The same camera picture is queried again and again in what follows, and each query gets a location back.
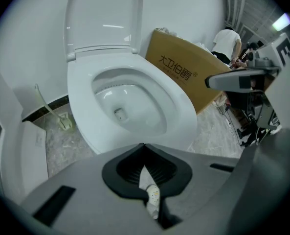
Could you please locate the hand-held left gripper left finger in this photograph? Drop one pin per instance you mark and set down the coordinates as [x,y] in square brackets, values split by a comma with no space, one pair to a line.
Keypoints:
[110,177]

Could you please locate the large white toilet lid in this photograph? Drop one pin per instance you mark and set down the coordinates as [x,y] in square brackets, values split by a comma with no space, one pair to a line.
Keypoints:
[100,13]

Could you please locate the white crumpled plastic bag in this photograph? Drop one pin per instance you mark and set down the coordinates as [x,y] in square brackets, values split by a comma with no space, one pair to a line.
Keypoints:
[164,30]

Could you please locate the white toilet seat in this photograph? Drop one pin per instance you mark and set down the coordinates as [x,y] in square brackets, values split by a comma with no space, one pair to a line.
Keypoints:
[81,94]

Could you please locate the large brown cardboard box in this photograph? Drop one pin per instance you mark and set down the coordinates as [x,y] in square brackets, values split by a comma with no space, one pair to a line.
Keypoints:
[174,45]

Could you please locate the white tankless toilet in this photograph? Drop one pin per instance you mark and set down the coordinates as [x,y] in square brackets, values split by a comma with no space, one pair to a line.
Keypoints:
[125,101]

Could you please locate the rectangular ceiling light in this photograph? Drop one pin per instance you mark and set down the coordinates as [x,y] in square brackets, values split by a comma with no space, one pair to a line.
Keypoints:
[283,21]

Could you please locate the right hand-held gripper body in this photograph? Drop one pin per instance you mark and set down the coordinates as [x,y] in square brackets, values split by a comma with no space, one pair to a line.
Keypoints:
[289,82]

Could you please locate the pale green toilet brush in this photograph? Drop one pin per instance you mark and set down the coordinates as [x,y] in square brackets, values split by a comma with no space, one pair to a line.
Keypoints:
[65,124]

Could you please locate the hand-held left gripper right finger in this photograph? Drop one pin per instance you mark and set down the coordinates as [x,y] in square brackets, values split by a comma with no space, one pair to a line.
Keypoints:
[184,175]

